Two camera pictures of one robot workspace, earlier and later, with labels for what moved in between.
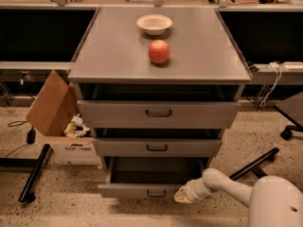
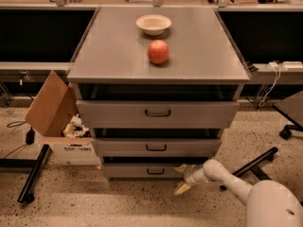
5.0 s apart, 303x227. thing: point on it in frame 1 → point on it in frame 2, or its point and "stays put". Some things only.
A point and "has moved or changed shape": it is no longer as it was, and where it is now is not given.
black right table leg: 255,166 stays put
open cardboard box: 56,118 stays put
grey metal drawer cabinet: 157,87 stays put
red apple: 159,51 stays put
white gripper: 193,191 → 189,175
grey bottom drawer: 149,177 has moved or changed shape
